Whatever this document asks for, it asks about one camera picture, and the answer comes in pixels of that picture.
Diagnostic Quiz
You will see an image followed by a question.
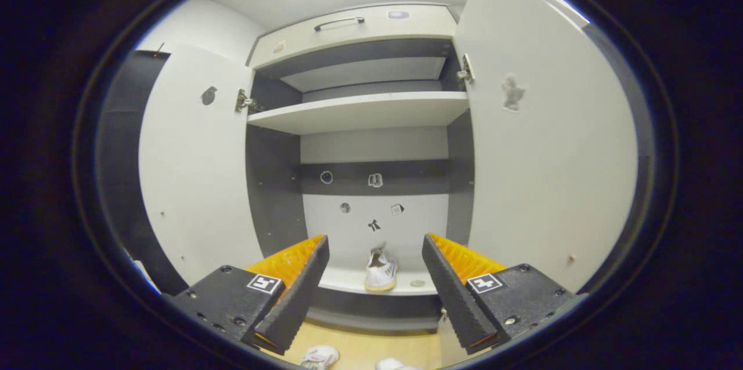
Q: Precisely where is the white cabinet drawer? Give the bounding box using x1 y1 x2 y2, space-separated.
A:
250 3 460 71

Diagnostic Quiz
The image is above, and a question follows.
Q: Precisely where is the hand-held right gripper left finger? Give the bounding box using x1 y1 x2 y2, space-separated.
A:
171 234 330 356

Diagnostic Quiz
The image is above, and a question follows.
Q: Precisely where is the grey white shoe cabinet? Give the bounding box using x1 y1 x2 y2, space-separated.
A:
138 0 639 333

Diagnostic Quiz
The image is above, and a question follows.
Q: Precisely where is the white cabinet door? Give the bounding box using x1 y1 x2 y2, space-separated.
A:
453 0 639 294
138 45 265 287

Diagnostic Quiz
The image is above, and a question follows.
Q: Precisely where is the white sports shoe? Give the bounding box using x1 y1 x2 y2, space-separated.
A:
365 245 399 293
298 345 340 369

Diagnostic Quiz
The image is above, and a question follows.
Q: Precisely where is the black drawer handle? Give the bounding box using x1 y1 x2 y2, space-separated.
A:
313 16 366 33

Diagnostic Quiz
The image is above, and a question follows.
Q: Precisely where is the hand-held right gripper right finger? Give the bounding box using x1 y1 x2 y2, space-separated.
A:
421 233 588 357

